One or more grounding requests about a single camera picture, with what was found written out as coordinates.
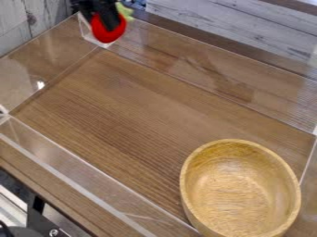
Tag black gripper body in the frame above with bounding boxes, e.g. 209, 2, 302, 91
69, 0, 116, 10

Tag black table clamp bracket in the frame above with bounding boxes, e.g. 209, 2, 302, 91
25, 195, 71, 237

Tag oval wooden bowl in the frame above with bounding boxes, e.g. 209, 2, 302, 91
179, 139, 301, 237

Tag clear acrylic corner bracket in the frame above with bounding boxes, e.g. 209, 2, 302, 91
77, 13, 126, 48

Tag red felt strawberry toy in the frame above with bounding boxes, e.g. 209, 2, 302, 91
90, 1, 136, 44

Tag clear acrylic tray walls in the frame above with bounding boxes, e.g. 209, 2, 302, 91
0, 17, 317, 237

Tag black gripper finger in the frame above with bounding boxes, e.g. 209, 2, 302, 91
99, 6, 120, 31
79, 8, 92, 22

